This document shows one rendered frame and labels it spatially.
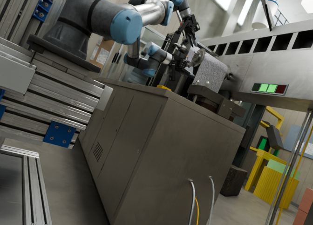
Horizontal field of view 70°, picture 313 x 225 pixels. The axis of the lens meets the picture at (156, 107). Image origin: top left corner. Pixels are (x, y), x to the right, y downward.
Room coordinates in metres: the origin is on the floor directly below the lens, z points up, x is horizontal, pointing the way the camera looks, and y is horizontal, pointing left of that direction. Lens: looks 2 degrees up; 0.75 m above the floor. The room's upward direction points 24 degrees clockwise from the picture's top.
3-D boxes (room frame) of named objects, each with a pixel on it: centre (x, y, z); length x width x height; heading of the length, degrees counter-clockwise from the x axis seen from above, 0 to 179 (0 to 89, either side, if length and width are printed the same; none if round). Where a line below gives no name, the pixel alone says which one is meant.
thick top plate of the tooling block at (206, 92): (1.53, -0.36, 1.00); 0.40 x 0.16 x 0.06; 116
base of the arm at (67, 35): (0.78, 0.37, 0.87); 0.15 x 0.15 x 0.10
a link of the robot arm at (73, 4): (0.78, 0.37, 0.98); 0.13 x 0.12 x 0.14; 81
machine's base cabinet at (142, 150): (2.49, 0.23, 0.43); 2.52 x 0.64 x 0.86; 26
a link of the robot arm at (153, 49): (1.43, 0.14, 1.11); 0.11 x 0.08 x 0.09; 116
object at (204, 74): (1.62, -0.27, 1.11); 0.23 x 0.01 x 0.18; 116
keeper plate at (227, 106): (1.45, -0.41, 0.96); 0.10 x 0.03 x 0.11; 116
